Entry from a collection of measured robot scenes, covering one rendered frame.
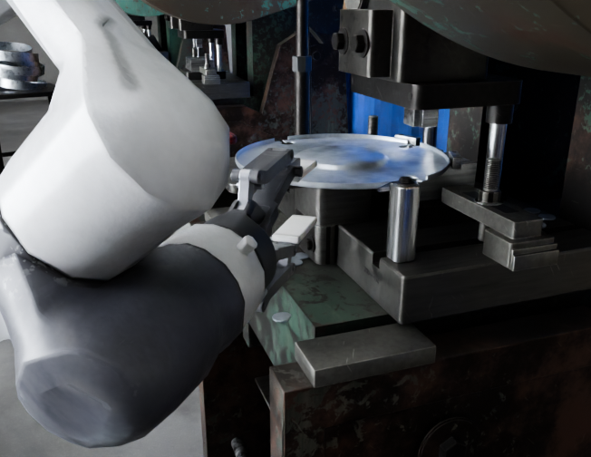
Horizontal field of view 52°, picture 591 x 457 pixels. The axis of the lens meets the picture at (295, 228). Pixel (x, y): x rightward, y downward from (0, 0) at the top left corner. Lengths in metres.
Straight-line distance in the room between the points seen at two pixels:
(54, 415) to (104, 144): 0.15
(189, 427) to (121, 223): 1.29
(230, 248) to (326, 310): 0.30
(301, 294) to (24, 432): 1.08
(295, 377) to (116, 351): 0.34
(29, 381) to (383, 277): 0.45
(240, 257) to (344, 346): 0.25
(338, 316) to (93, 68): 0.46
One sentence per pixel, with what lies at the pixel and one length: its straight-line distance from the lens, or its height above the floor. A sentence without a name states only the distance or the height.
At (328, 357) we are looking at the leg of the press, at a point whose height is 0.64.
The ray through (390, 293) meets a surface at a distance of 0.70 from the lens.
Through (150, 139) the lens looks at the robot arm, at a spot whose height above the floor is 0.92.
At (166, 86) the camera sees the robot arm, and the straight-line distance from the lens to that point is 0.33.
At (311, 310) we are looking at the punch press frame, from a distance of 0.72.
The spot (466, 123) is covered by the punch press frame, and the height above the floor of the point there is 0.79.
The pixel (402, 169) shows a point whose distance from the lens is 0.80.
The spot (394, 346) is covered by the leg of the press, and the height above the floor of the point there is 0.64.
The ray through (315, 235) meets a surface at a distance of 0.81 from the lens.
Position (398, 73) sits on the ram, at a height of 0.90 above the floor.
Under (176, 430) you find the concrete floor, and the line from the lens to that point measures 1.60.
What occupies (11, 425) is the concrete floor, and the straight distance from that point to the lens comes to 1.74.
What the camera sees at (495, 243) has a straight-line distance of 0.73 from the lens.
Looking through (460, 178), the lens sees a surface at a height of 0.76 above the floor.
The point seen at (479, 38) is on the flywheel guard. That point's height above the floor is 0.96.
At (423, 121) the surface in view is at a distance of 0.86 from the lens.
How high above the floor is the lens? 0.98
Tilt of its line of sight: 20 degrees down
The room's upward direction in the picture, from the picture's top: straight up
